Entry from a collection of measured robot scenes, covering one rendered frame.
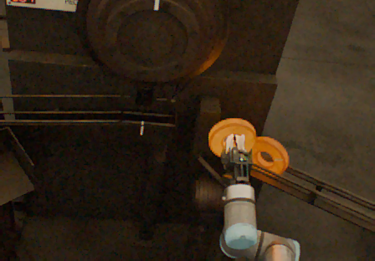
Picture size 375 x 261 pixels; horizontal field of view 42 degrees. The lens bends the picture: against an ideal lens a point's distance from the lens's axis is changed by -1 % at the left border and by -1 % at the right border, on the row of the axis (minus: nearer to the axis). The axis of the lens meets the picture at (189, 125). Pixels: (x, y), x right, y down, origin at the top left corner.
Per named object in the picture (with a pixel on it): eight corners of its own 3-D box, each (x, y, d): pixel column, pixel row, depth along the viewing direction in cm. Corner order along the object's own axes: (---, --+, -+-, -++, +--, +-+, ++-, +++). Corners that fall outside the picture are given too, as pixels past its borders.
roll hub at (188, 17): (104, 66, 155) (107, -16, 137) (192, 74, 159) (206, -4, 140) (102, 77, 151) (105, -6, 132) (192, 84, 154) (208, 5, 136)
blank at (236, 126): (209, 118, 157) (210, 125, 154) (258, 116, 157) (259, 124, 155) (207, 153, 167) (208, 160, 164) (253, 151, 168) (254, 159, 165)
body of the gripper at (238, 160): (252, 146, 150) (255, 182, 143) (245, 159, 157) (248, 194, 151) (228, 144, 149) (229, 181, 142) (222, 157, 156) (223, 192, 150)
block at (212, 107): (189, 139, 197) (198, 92, 181) (208, 140, 198) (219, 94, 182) (190, 158, 189) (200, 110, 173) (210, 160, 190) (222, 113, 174)
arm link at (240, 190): (250, 210, 149) (218, 207, 148) (249, 195, 152) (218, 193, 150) (258, 198, 142) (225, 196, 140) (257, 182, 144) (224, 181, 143)
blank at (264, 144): (256, 171, 183) (252, 177, 181) (244, 136, 178) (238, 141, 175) (294, 172, 173) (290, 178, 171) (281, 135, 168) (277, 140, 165)
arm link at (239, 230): (223, 250, 143) (226, 238, 134) (221, 210, 149) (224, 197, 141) (255, 250, 143) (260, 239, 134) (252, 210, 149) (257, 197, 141)
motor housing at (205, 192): (177, 248, 224) (196, 168, 189) (225, 250, 227) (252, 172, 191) (178, 273, 214) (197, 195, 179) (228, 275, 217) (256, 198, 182)
